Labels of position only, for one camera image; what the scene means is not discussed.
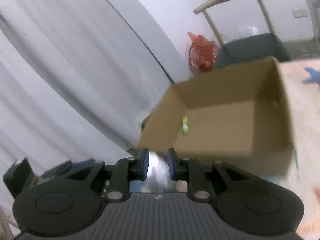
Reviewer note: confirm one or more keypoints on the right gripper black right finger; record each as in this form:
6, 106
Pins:
192, 172

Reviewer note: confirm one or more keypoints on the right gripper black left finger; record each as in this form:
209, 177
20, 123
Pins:
120, 175

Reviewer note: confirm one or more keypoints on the silver metallic round container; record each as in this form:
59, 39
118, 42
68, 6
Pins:
158, 178

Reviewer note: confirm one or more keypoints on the small green item in box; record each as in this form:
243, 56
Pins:
185, 125

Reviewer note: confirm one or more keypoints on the brown cardboard box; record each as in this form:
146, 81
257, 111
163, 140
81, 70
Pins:
238, 114

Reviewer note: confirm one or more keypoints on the white curtain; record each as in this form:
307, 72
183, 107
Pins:
76, 82

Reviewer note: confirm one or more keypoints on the red plastic bag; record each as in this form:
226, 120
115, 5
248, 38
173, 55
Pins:
202, 54

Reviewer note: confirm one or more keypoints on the wooden chair dark seat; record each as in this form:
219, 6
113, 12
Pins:
248, 48

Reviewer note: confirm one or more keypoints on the white wall socket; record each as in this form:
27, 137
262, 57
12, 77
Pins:
300, 13

